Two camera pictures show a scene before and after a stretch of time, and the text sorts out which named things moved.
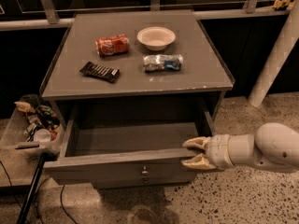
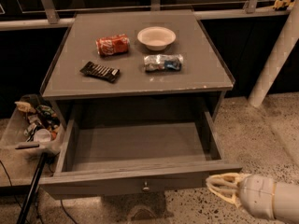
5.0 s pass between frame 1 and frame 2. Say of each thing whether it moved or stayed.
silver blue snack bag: stayed
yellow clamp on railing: stayed
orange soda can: stayed
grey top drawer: moved
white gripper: moved
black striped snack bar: stayed
